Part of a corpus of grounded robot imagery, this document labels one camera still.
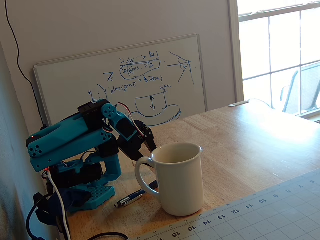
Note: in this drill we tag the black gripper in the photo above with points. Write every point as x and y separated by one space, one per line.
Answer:
135 144

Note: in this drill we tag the dark blue silver pen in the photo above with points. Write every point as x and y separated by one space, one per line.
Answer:
130 198

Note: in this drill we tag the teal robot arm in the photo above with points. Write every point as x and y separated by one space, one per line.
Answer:
75 135

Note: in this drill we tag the cream ceramic mug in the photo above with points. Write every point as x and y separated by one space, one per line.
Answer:
180 185

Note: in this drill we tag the dark blue table clamp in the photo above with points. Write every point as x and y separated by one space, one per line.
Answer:
75 197

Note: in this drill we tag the whiteboard with blue writing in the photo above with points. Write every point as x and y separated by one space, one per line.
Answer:
75 82

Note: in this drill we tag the white framed window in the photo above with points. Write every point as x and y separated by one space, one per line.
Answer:
235 50

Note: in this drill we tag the grey gridded cutting mat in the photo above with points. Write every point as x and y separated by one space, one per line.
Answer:
262 220

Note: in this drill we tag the grey patio chair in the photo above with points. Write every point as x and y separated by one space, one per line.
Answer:
307 92

